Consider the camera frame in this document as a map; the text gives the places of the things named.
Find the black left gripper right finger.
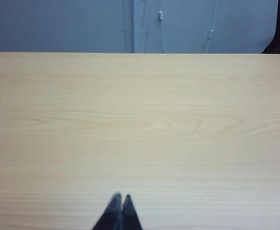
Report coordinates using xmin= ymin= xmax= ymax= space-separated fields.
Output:
xmin=121 ymin=194 xmax=143 ymax=230

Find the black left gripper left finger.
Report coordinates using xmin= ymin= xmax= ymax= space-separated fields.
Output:
xmin=91 ymin=192 xmax=123 ymax=230

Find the grey backdrop sheet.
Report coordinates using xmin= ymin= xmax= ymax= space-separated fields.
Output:
xmin=0 ymin=0 xmax=279 ymax=54

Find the white pull cord with weight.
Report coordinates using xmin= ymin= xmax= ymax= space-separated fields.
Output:
xmin=205 ymin=0 xmax=219 ymax=54
xmin=158 ymin=10 xmax=167 ymax=53

